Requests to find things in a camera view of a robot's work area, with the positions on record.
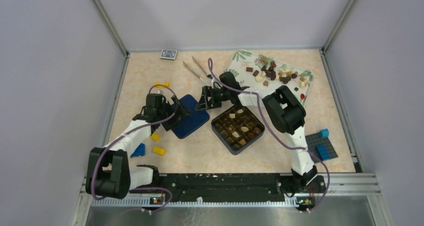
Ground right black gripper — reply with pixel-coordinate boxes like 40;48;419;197
195;86;230;112

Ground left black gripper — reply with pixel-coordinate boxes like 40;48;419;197
157;95;192;131

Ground metal serving tongs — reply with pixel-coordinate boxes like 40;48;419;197
182;56;213;86

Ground dark blue chocolate box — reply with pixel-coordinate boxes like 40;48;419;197
211;105;265;156

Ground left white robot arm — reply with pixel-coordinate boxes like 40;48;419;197
85;93;191;200

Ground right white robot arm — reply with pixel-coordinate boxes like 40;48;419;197
196;72;318;192

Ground dark blue box lid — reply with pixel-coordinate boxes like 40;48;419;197
171;94;210;139

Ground yellow block behind gripper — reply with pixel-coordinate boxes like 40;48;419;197
154;82;170;89

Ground yellow brick upper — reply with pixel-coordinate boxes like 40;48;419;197
150;132;161;142

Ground yellow brick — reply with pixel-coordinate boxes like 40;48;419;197
152;146;166;156
150;132;161;142

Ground yellow brick lower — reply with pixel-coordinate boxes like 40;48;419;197
152;146;166;156

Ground leaf patterned tray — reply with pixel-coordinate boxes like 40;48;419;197
226;49;314;106

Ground blue toy car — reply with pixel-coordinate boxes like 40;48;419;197
130;143;146;158

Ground playing card deck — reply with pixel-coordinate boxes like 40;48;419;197
160;49;178;61

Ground grey lego baseplate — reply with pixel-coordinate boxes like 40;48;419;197
305;133;339;162

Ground light blue lego brick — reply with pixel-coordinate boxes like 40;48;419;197
319;128;330;139

